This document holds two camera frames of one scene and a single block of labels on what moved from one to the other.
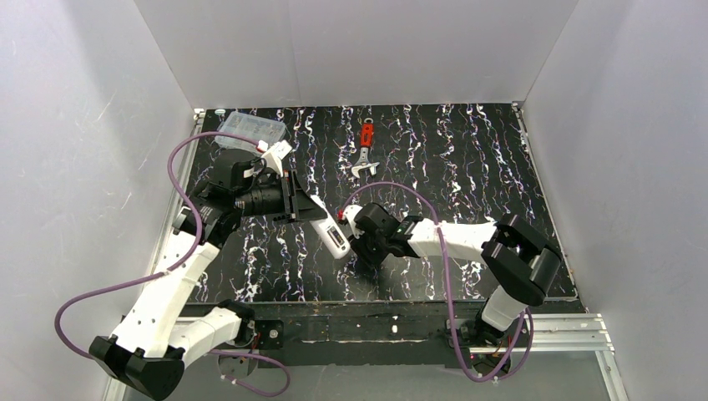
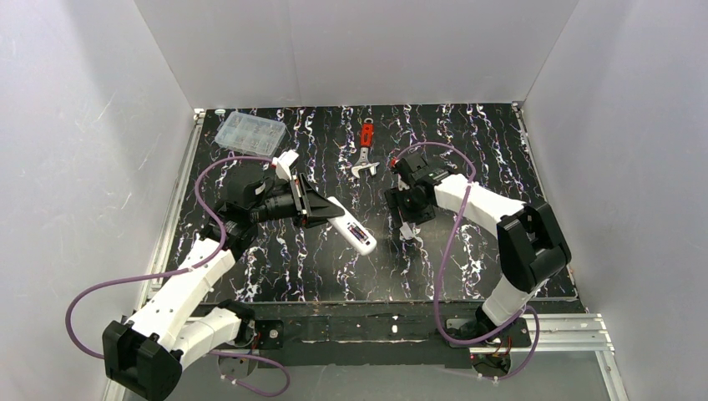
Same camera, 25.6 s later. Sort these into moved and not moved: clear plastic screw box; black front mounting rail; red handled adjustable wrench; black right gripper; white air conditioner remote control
Moved: black right gripper; white air conditioner remote control
Not moved: clear plastic screw box; black front mounting rail; red handled adjustable wrench
